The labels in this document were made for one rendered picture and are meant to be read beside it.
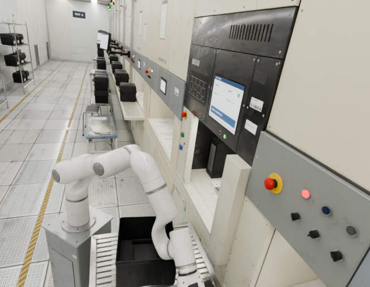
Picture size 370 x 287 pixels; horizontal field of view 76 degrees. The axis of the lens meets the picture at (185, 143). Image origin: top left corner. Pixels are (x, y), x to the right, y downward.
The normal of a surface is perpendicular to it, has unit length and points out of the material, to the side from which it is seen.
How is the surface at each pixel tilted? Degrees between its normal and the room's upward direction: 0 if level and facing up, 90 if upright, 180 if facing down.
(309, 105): 90
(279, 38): 90
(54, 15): 90
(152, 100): 90
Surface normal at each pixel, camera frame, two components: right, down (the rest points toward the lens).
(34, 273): 0.11, -0.91
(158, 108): 0.31, 0.42
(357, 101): -0.94, 0.03
